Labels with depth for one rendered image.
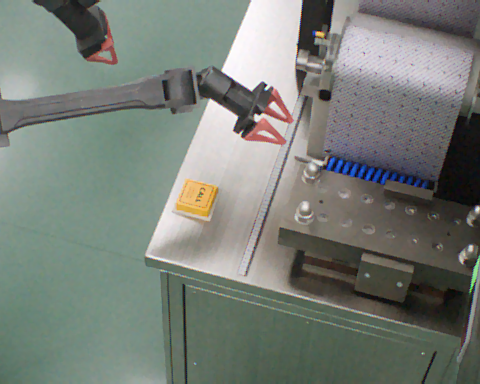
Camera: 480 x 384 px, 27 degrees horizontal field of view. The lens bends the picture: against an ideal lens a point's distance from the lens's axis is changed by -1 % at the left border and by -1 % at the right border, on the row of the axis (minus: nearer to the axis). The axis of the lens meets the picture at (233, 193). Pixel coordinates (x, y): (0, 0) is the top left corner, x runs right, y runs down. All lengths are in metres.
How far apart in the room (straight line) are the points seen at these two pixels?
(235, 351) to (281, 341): 0.14
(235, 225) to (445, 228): 0.43
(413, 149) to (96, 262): 1.40
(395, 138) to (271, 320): 0.46
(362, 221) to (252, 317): 0.34
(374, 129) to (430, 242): 0.24
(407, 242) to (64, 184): 1.60
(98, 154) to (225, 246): 1.37
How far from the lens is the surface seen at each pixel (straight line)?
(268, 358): 2.26
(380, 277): 1.95
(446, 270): 1.93
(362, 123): 1.95
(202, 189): 2.10
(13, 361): 2.98
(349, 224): 1.95
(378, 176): 2.01
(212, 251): 2.05
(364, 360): 2.16
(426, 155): 1.98
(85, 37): 2.12
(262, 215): 2.10
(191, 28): 3.74
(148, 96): 1.91
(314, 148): 2.16
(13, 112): 1.86
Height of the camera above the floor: 2.61
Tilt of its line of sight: 53 degrees down
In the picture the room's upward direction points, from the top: 3 degrees clockwise
